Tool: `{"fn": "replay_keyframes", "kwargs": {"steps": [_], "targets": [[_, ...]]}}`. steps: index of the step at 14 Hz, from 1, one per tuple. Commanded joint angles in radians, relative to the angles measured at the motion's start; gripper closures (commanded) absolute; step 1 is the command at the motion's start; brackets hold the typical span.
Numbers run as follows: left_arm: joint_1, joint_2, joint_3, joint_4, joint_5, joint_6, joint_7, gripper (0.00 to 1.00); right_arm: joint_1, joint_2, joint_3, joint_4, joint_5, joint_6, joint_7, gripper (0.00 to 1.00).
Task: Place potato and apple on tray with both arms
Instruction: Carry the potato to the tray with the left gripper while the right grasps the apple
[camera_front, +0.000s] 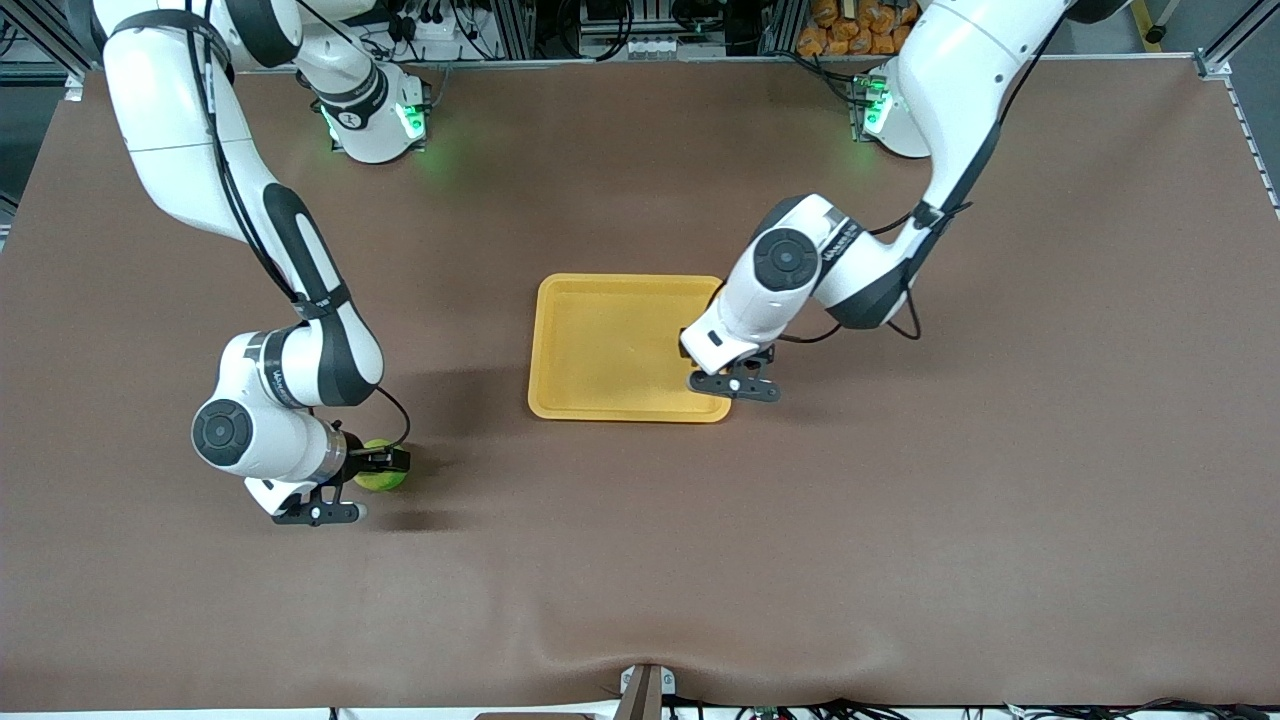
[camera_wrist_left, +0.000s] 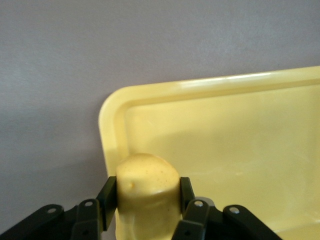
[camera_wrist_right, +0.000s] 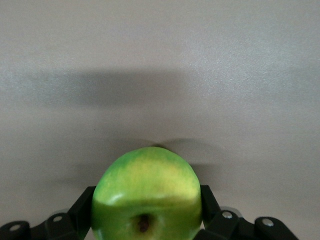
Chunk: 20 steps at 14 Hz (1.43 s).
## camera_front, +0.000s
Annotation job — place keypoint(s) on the green apple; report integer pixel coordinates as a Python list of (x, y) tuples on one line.
[(385, 482)]

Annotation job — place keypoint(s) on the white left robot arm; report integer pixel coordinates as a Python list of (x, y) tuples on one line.
[(960, 90)]

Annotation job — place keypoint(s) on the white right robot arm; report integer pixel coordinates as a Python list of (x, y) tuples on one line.
[(170, 120)]

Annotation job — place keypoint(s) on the yellow plastic tray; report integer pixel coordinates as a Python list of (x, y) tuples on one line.
[(610, 350)]

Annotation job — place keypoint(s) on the brown table mat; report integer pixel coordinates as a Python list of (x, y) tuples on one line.
[(640, 560)]

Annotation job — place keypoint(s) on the bag of orange snacks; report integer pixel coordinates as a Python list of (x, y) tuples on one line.
[(850, 30)]

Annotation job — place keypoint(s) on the metal table clamp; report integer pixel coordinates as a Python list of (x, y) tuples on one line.
[(647, 692)]

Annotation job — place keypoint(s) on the aluminium frame post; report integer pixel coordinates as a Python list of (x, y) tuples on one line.
[(1225, 45), (30, 40)]

